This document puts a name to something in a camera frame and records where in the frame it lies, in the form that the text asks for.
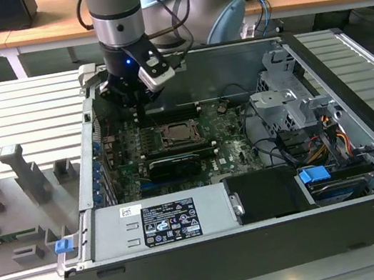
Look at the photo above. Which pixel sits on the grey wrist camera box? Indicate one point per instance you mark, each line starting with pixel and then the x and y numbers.
pixel 88 74

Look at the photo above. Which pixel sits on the silver green CPU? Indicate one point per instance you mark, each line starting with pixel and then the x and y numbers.
pixel 180 134

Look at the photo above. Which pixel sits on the silver coin battery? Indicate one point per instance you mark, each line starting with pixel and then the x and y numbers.
pixel 220 108

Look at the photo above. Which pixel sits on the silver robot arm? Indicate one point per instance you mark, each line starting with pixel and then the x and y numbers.
pixel 112 1

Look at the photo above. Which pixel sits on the black silver PC case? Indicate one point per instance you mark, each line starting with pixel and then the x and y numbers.
pixel 230 259

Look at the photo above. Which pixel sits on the hard disk in blue carrier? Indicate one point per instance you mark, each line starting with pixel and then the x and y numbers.
pixel 313 175

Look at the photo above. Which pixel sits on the black plastic cover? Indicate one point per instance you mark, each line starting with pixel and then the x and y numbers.
pixel 265 195

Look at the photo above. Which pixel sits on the blue slot clip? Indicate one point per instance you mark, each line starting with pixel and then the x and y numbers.
pixel 98 170
pixel 97 145
pixel 98 186
pixel 100 200

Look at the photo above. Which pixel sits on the blue plastic latch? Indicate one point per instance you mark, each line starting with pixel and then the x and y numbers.
pixel 63 246

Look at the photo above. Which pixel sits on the black RAM slot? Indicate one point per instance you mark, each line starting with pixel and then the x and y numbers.
pixel 175 116
pixel 181 151
pixel 174 108
pixel 207 153
pixel 174 111
pixel 181 148
pixel 207 150

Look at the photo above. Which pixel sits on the grey parts rack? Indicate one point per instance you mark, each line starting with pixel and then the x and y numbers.
pixel 11 214

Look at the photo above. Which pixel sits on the silver drive cage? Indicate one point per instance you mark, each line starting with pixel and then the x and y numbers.
pixel 274 99

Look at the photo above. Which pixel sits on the CPU socket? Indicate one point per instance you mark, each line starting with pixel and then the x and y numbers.
pixel 161 127

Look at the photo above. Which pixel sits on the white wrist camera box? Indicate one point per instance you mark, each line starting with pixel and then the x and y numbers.
pixel 157 74

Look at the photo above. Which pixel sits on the silver power supply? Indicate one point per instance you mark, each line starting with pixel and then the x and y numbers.
pixel 116 232

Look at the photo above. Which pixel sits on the black graphics card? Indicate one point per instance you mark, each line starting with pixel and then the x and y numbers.
pixel 174 167

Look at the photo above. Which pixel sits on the green RAM stick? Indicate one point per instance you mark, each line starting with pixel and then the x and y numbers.
pixel 5 237

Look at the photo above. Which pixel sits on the green motherboard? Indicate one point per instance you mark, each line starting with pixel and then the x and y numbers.
pixel 236 149

